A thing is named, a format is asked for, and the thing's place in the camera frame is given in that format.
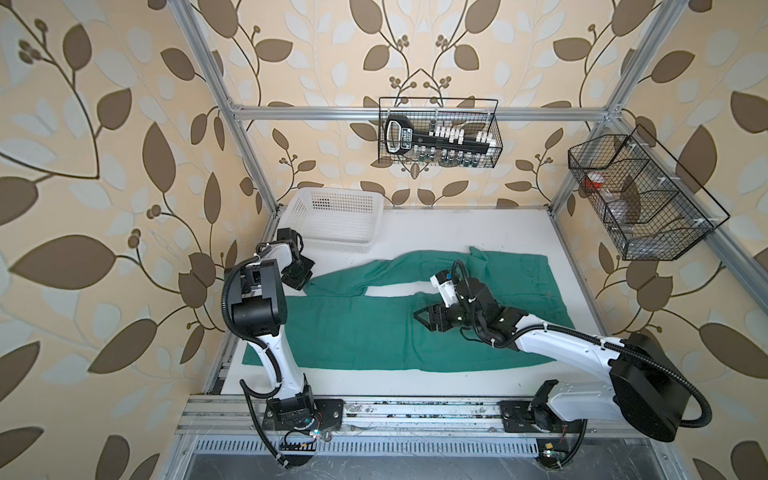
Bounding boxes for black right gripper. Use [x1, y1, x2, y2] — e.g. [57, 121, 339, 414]
[413, 298, 483, 331]

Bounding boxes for green trousers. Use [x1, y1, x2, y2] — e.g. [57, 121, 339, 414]
[242, 245, 575, 374]

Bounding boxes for white plastic mesh basket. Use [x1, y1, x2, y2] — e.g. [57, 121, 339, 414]
[278, 187, 384, 253]

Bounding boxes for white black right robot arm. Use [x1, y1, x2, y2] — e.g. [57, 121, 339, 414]
[413, 272, 713, 442]

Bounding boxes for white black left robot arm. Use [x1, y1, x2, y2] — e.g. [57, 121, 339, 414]
[221, 228, 314, 400]

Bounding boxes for red capped bottle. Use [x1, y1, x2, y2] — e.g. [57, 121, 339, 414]
[583, 171, 605, 194]

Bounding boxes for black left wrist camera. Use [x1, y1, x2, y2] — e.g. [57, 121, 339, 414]
[276, 228, 304, 250]

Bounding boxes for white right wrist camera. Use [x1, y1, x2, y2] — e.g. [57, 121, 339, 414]
[430, 270, 461, 308]

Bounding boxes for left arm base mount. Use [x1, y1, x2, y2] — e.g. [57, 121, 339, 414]
[264, 395, 345, 469]

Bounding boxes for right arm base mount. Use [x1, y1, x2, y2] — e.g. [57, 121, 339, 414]
[498, 400, 586, 470]

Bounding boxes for black handled tool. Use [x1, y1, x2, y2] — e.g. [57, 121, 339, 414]
[383, 114, 501, 155]

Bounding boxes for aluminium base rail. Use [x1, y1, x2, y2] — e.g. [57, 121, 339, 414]
[176, 395, 647, 458]

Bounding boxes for black wire basket centre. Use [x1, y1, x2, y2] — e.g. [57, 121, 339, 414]
[377, 96, 503, 169]

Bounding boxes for black wire basket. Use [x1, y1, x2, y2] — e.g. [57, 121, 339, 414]
[377, 96, 503, 169]
[568, 125, 730, 261]

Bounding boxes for black wire basket right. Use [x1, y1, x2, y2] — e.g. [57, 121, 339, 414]
[568, 125, 730, 261]

